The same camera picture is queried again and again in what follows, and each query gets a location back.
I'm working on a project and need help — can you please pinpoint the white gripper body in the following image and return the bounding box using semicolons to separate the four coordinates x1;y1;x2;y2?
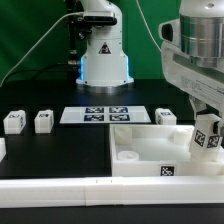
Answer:
161;42;224;112

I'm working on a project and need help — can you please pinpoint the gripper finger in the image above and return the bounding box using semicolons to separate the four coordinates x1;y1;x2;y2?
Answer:
189;96;207;117

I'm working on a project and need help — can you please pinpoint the white square table top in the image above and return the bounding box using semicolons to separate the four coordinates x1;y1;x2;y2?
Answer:
109;124;224;177

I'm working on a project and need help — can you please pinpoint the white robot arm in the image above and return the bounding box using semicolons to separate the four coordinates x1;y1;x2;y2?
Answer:
64;0;224;117

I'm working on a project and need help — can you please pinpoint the white front fence bar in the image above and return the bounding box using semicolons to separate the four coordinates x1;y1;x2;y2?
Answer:
0;176;224;208

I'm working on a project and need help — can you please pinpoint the white fence bar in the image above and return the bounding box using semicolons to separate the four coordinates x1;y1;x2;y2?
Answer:
0;138;6;163
0;176;224;208

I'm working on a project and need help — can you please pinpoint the white left fence bar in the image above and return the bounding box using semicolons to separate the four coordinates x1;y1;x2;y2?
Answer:
0;138;6;163

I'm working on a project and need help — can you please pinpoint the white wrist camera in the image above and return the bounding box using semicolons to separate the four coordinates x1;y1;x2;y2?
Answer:
158;19;181;51

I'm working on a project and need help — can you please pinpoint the white cable right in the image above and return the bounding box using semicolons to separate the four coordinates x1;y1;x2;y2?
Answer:
134;0;163;53

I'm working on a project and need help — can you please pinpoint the white cable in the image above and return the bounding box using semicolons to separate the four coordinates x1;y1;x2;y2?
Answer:
134;0;163;53
0;11;85;88

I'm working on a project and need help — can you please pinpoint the white cable left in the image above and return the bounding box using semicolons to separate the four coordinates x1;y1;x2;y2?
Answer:
0;11;85;88

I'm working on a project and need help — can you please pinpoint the white marker base plate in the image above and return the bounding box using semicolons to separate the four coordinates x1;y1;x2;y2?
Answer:
60;106;151;124

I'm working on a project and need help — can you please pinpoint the black cable left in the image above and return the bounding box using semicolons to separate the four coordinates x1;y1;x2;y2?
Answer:
5;63;81;84

